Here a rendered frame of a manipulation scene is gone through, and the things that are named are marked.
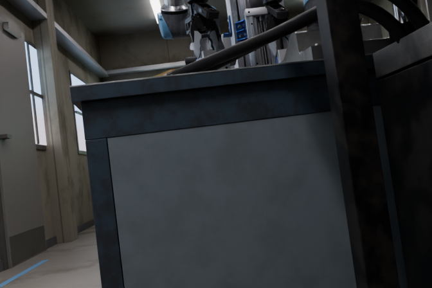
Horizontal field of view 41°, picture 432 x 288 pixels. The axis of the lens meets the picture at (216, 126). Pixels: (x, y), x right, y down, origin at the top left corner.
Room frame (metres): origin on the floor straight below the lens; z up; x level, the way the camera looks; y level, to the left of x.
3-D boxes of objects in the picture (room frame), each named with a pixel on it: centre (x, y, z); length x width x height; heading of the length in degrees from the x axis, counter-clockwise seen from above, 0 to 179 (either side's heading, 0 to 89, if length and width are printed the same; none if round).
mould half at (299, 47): (1.78, -0.38, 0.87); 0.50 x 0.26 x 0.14; 7
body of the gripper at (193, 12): (1.93, 0.01, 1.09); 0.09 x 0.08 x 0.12; 25
